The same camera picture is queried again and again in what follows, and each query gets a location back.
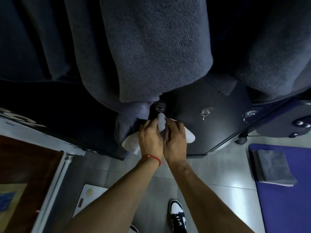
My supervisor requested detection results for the person's right hand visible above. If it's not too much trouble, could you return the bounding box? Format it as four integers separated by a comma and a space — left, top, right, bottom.
164, 120, 188, 168

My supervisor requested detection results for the person's left hand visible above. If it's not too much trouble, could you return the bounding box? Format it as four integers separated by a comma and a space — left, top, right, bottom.
138, 118, 164, 160

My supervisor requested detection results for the purple ribbed mat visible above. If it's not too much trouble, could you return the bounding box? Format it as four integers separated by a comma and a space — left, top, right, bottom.
248, 143, 311, 233

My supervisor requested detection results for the person's left forearm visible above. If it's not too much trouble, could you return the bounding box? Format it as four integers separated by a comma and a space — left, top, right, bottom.
63, 157, 161, 233

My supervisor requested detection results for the person's right forearm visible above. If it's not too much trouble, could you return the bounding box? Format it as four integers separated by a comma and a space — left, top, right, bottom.
169, 161, 256, 233

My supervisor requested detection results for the black weight stack machine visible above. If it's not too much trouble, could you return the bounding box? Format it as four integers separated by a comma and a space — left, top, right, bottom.
143, 77, 311, 159

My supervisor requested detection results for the white bathroom scale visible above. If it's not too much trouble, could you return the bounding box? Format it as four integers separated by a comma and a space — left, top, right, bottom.
72, 184, 109, 218

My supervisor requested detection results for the red string bracelet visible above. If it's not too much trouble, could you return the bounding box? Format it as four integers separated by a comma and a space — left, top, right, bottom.
142, 154, 162, 167

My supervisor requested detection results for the white wall pipe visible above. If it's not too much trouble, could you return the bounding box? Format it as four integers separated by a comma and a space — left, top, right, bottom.
31, 152, 73, 233

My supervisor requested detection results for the white upright post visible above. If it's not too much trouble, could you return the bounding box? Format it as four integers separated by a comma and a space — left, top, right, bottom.
0, 116, 86, 157

